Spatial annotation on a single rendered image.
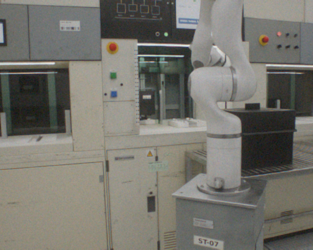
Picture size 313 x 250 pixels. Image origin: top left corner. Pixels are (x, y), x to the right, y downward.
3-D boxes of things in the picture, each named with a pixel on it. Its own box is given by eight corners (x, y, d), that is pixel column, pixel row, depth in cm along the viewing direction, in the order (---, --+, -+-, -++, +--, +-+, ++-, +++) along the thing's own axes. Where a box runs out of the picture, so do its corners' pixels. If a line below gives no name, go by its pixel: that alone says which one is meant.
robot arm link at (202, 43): (217, 7, 101) (207, 75, 123) (227, -9, 112) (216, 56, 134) (192, 2, 104) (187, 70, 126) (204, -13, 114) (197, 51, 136)
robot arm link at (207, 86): (246, 137, 96) (246, 64, 93) (191, 139, 95) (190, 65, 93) (235, 133, 108) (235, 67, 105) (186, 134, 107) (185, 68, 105)
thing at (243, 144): (213, 157, 151) (213, 124, 149) (258, 152, 159) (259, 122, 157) (243, 170, 124) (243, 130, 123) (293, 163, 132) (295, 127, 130)
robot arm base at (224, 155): (244, 199, 91) (245, 141, 89) (189, 191, 100) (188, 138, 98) (254, 182, 107) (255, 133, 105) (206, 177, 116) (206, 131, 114)
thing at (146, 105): (125, 121, 214) (123, 77, 210) (120, 119, 233) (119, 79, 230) (157, 119, 221) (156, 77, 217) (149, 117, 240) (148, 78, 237)
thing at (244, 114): (243, 136, 122) (243, 104, 120) (211, 128, 150) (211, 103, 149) (298, 131, 130) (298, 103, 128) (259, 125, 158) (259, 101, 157)
